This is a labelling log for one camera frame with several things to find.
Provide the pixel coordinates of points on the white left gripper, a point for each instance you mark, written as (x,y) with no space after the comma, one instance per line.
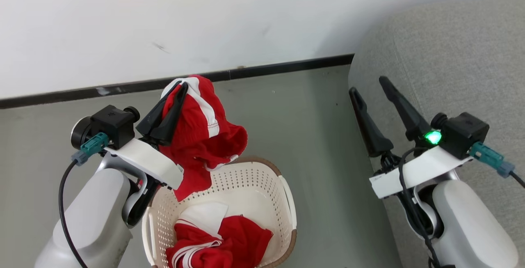
(141,157)

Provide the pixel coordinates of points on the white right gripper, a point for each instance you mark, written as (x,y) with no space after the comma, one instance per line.
(422,169)

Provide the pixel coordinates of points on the red white-striped garment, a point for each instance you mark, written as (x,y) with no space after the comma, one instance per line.
(201,136)

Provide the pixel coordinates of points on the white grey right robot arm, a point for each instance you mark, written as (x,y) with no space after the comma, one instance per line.
(471,227)

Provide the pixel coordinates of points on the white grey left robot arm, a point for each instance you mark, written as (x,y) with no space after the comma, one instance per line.
(92,214)

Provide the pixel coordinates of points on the cream perforated plastic laundry basket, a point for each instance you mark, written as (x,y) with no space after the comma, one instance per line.
(250,186)

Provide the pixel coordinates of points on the grey fabric sofa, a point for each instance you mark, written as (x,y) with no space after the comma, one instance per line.
(451,62)

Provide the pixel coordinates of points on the red and white garment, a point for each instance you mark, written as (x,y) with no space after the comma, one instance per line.
(233,243)

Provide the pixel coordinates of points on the black wall baseboard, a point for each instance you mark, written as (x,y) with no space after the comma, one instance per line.
(164,82)

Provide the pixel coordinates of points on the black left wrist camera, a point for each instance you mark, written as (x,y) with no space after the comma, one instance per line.
(112,124)

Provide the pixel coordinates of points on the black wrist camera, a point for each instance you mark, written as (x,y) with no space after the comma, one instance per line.
(112,124)
(463,134)

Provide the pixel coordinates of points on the teal left camera connector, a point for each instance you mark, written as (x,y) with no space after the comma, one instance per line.
(93,145)

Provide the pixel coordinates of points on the teal camera connector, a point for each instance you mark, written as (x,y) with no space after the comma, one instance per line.
(93,145)
(488,157)

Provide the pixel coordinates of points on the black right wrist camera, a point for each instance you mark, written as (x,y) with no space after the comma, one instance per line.
(463,134)

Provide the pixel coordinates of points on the teal right camera connector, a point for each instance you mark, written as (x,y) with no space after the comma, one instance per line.
(488,157)

